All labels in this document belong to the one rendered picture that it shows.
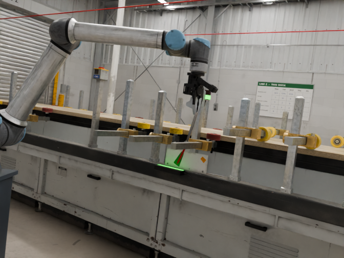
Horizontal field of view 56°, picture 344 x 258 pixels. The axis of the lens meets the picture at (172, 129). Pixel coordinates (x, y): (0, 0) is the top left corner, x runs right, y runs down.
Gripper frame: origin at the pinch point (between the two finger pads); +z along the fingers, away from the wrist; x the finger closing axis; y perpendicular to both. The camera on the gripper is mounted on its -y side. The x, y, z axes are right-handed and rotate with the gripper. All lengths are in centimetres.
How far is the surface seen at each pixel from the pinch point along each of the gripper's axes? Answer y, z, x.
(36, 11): 780, -227, -413
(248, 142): -20.5, 12.3, -25.0
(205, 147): -5.5, 17.4, -5.1
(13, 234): 127, 102, 10
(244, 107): -22.9, -5.4, -5.8
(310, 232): -60, 46, -8
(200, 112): 0.8, -0.3, -6.7
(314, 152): -54, 12, -25
